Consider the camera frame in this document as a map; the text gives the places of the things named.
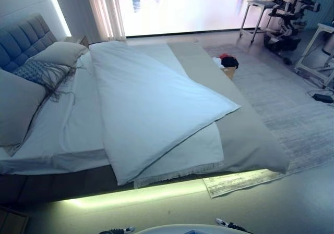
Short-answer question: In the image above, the beige bed runner blanket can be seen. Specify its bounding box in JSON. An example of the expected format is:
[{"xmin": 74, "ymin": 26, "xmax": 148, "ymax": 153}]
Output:
[{"xmin": 166, "ymin": 41, "xmax": 291, "ymax": 175}]

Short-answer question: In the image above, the bed with grey cover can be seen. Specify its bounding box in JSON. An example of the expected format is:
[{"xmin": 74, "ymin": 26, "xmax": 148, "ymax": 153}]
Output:
[{"xmin": 0, "ymin": 52, "xmax": 223, "ymax": 175}]

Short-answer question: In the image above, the white duvet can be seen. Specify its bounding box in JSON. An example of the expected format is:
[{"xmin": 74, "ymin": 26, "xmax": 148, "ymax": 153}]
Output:
[{"xmin": 89, "ymin": 42, "xmax": 241, "ymax": 186}]

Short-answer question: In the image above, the laundry basket with clothes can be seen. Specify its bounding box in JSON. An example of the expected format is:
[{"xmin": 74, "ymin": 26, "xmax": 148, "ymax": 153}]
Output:
[{"xmin": 211, "ymin": 53, "xmax": 240, "ymax": 81}]

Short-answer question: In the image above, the wooden nightstand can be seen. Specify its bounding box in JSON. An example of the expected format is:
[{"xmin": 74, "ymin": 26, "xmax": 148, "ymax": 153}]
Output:
[{"xmin": 63, "ymin": 35, "xmax": 89, "ymax": 48}]

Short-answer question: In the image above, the light grey area rug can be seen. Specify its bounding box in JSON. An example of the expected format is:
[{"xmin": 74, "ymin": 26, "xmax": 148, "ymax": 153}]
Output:
[{"xmin": 202, "ymin": 43, "xmax": 334, "ymax": 200}]

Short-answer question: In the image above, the sheer beige curtain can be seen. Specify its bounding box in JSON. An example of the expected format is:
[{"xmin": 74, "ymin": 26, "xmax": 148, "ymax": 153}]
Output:
[{"xmin": 83, "ymin": 0, "xmax": 127, "ymax": 40}]

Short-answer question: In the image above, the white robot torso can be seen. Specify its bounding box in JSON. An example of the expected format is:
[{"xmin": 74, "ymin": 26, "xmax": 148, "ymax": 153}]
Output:
[{"xmin": 133, "ymin": 224, "xmax": 254, "ymax": 234}]

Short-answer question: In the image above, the white metal side table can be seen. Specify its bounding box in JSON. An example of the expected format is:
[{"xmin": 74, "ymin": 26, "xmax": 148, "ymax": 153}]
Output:
[{"xmin": 238, "ymin": 0, "xmax": 277, "ymax": 43}]

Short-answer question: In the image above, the blue patterned fringed cushion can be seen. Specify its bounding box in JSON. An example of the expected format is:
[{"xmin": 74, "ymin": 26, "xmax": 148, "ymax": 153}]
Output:
[{"xmin": 11, "ymin": 57, "xmax": 87, "ymax": 104}]

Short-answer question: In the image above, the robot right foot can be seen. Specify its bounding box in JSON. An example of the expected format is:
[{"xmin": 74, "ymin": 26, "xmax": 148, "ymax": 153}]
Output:
[{"xmin": 215, "ymin": 217, "xmax": 248, "ymax": 233}]

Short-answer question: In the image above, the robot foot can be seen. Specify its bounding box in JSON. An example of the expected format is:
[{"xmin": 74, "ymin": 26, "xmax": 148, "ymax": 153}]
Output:
[
  {"xmin": 98, "ymin": 226, "xmax": 136, "ymax": 234},
  {"xmin": 215, "ymin": 217, "xmax": 248, "ymax": 233}
]

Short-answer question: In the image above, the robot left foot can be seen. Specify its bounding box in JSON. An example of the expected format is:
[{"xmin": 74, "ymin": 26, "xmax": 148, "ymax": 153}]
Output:
[{"xmin": 98, "ymin": 226, "xmax": 136, "ymax": 234}]

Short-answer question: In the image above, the black wheeled robot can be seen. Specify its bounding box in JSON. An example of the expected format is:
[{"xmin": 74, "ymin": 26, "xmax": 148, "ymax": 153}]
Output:
[{"xmin": 263, "ymin": 0, "xmax": 321, "ymax": 66}]

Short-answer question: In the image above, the large beige pillow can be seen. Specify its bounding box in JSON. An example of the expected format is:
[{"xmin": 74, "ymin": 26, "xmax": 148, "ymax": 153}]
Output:
[{"xmin": 0, "ymin": 68, "xmax": 47, "ymax": 156}]

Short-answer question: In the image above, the black power adapter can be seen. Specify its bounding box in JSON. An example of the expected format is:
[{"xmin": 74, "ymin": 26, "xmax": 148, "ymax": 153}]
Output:
[{"xmin": 312, "ymin": 93, "xmax": 334, "ymax": 103}]

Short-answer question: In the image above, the grey tufted headboard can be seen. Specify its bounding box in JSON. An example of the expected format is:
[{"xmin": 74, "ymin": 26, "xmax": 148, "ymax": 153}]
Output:
[{"xmin": 0, "ymin": 14, "xmax": 59, "ymax": 70}]

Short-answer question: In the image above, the wooden furniture corner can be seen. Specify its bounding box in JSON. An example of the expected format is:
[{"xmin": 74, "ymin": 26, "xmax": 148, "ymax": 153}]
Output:
[{"xmin": 0, "ymin": 205, "xmax": 30, "ymax": 234}]

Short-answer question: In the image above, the dark bed frame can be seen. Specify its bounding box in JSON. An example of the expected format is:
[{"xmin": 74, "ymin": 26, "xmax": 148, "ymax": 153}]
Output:
[{"xmin": 0, "ymin": 163, "xmax": 136, "ymax": 212}]

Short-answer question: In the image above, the white table frame right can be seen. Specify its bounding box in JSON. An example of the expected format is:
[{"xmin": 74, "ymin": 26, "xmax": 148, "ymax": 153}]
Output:
[{"xmin": 294, "ymin": 22, "xmax": 334, "ymax": 90}]

